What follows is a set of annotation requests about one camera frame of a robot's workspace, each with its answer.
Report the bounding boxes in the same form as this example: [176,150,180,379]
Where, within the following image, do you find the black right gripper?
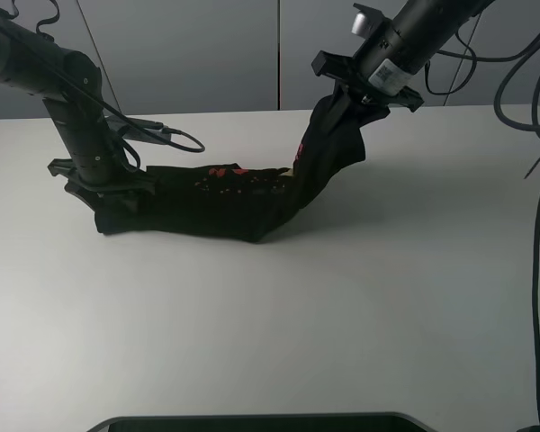
[311,51,423,113]

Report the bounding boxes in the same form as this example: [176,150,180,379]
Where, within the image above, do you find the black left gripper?
[47,157,158,206]

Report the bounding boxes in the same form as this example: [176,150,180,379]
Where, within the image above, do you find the black printed t-shirt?
[94,96,390,243]

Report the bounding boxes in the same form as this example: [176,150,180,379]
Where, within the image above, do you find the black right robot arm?
[311,0,491,113]

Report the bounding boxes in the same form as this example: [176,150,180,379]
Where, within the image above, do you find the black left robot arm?
[0,8,156,209]

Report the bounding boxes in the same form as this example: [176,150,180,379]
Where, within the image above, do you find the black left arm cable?
[0,0,207,175]

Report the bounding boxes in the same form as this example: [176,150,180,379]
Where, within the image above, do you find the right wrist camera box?
[351,3,386,40]

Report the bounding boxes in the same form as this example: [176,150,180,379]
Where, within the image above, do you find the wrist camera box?
[106,115,171,143]
[351,3,386,40]

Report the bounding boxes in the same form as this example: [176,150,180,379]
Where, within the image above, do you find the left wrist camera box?
[106,115,171,143]

